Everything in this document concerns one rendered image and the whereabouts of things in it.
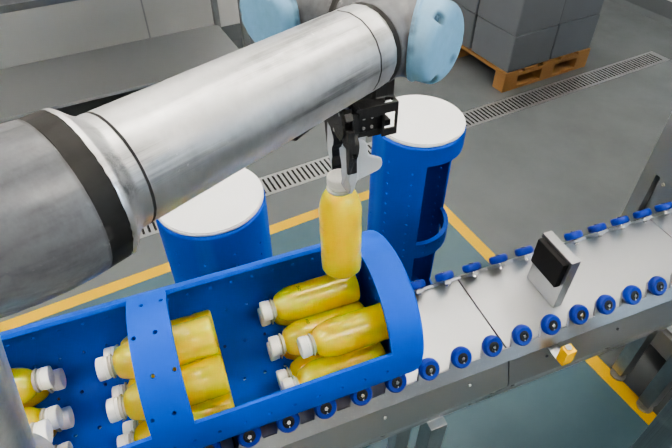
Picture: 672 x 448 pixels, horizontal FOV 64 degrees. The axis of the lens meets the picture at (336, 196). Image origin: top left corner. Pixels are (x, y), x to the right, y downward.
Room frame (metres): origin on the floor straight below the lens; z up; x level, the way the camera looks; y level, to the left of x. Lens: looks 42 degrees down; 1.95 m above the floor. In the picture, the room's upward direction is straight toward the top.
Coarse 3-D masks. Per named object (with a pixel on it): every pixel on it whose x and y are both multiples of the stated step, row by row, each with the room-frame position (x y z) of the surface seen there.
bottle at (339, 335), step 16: (336, 320) 0.58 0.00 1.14; (352, 320) 0.57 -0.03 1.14; (368, 320) 0.58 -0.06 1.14; (384, 320) 0.58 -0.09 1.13; (320, 336) 0.55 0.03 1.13; (336, 336) 0.54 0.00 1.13; (352, 336) 0.55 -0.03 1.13; (368, 336) 0.55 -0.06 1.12; (384, 336) 0.56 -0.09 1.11; (320, 352) 0.53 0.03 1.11; (336, 352) 0.53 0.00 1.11
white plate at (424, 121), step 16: (400, 96) 1.51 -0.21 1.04; (416, 96) 1.51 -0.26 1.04; (400, 112) 1.42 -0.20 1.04; (416, 112) 1.42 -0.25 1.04; (432, 112) 1.42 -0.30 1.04; (448, 112) 1.42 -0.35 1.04; (400, 128) 1.33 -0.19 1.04; (416, 128) 1.33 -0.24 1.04; (432, 128) 1.33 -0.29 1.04; (448, 128) 1.33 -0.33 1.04; (464, 128) 1.33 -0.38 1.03; (416, 144) 1.25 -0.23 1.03; (432, 144) 1.25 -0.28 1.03
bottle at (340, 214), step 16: (336, 192) 0.61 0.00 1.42; (320, 208) 0.61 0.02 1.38; (336, 208) 0.59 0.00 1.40; (352, 208) 0.60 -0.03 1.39; (320, 224) 0.61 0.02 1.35; (336, 224) 0.59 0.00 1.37; (352, 224) 0.59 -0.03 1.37; (320, 240) 0.61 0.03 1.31; (336, 240) 0.59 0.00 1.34; (352, 240) 0.59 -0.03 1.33; (336, 256) 0.58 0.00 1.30; (352, 256) 0.59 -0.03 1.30; (336, 272) 0.58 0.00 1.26; (352, 272) 0.59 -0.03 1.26
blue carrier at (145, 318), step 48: (384, 240) 0.69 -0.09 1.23; (192, 288) 0.65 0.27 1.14; (240, 288) 0.69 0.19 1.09; (384, 288) 0.58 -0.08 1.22; (0, 336) 0.49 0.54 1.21; (48, 336) 0.56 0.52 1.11; (96, 336) 0.59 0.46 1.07; (144, 336) 0.48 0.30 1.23; (240, 336) 0.64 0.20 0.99; (96, 384) 0.53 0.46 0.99; (144, 384) 0.42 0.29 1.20; (240, 384) 0.55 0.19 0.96; (336, 384) 0.47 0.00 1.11; (96, 432) 0.45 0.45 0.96; (192, 432) 0.38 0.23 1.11; (240, 432) 0.41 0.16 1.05
